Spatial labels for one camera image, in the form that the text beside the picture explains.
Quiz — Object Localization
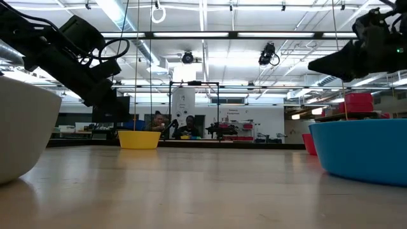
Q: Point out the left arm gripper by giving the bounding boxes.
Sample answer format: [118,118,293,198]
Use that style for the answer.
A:
[22,25,123,108]

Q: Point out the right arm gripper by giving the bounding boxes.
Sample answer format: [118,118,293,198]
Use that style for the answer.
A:
[307,8,407,83]

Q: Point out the white bowl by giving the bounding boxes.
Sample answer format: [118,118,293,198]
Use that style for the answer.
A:
[0,75,63,186]

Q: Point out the yellow bowl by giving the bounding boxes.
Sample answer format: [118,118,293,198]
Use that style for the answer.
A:
[117,130,162,150]

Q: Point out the red bowl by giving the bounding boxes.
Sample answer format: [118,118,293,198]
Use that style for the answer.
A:
[301,133,318,156]

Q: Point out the blue bowl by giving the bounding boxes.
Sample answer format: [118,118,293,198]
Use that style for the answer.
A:
[308,118,407,187]

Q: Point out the wooden shelf board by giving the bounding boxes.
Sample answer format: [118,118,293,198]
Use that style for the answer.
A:
[314,111,384,123]

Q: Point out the red storage bins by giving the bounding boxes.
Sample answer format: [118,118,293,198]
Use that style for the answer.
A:
[338,92,375,114]

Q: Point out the person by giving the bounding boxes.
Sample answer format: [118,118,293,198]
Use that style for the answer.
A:
[144,110,171,133]
[172,114,202,140]

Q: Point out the overhead light bar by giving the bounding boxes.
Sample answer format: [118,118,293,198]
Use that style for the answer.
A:
[100,30,359,40]

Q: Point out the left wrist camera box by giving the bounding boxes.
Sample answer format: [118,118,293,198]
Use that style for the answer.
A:
[59,15,106,55]

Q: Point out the black cable loop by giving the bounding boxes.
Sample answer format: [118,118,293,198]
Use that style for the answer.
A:
[97,38,131,62]

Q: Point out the black camera with cable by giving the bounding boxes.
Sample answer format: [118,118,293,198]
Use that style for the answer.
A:
[258,42,281,68]

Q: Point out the white hanging cable ring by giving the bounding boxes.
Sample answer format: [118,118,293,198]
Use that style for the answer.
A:
[150,4,167,25]

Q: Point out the black overhead camera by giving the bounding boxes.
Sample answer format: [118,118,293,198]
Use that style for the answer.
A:
[181,50,195,65]

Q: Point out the black aluminium table frame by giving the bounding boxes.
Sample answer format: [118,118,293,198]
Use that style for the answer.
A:
[46,138,307,151]

